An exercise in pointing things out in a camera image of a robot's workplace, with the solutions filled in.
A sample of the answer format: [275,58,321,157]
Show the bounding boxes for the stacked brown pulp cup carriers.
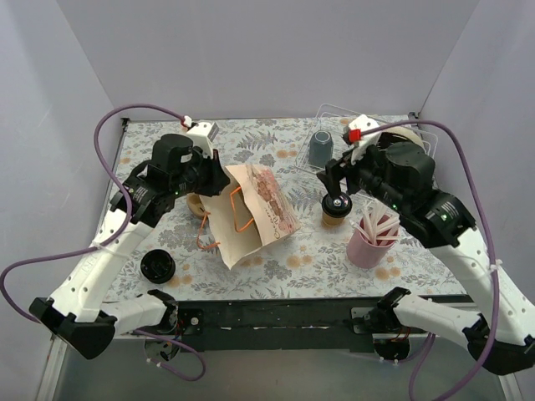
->
[186,193,206,219]

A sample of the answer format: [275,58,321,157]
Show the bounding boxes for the stack of black cup lids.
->
[140,249,176,284]

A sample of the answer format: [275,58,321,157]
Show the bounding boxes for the pink straw holder cup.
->
[346,226,399,270]

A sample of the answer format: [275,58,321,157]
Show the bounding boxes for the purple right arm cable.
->
[359,119,501,401]

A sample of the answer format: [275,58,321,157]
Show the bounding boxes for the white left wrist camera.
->
[181,116,219,158]

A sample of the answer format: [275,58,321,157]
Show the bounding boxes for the white wire dish rack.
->
[295,104,438,176]

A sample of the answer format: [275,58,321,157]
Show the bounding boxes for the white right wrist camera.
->
[343,114,381,165]

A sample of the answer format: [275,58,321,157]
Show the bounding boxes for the floral paper table mat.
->
[106,118,463,302]

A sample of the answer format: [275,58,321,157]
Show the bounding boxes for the printed kraft paper bag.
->
[200,164,301,269]

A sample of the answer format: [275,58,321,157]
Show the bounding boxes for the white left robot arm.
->
[29,131,230,359]

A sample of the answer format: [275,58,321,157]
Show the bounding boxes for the black plastic cup lid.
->
[321,193,353,218]

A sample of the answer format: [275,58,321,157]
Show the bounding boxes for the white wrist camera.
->
[343,114,381,165]
[181,116,219,158]

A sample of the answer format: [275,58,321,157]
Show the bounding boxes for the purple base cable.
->
[133,329,206,382]
[378,332,436,363]

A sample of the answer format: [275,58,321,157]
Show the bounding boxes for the dark teal ceramic cup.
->
[308,130,334,168]

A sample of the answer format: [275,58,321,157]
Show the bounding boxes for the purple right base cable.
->
[378,332,436,363]

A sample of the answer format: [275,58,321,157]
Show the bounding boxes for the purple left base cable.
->
[133,329,206,382]

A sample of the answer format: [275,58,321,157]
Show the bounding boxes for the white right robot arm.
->
[317,142,534,375]

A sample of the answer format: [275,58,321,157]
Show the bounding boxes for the cream ceramic plate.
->
[377,126,425,150]

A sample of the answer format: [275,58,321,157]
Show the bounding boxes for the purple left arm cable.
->
[0,103,185,322]

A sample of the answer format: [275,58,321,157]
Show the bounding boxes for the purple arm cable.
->
[359,119,501,401]
[0,103,185,322]

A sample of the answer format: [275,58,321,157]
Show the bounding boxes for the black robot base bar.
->
[178,297,379,353]

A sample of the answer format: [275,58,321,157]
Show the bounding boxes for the single brown paper cup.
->
[322,213,344,228]

